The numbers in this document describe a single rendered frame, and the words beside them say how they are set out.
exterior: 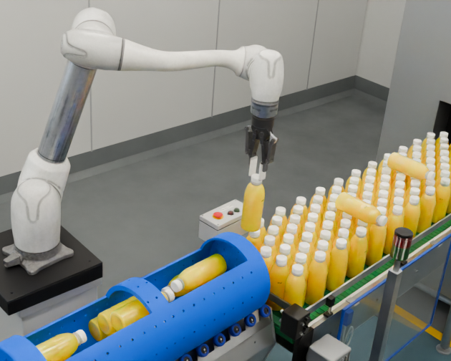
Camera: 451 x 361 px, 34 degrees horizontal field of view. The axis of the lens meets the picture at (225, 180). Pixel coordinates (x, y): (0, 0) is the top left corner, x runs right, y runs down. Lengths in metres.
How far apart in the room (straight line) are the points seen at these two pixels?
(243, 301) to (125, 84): 3.24
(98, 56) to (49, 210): 0.56
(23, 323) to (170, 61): 1.00
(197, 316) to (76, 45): 0.89
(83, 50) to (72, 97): 0.28
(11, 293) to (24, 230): 0.21
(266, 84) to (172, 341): 0.84
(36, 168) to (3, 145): 2.42
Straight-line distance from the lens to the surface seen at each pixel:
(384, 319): 2.75
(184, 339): 2.22
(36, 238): 2.52
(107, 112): 5.37
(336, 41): 6.93
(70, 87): 2.49
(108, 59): 2.27
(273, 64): 2.33
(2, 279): 2.55
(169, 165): 5.55
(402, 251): 2.57
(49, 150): 2.60
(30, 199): 2.47
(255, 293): 2.40
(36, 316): 2.59
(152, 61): 2.29
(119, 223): 4.82
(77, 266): 2.58
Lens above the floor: 2.55
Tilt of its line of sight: 28 degrees down
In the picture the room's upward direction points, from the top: 5 degrees clockwise
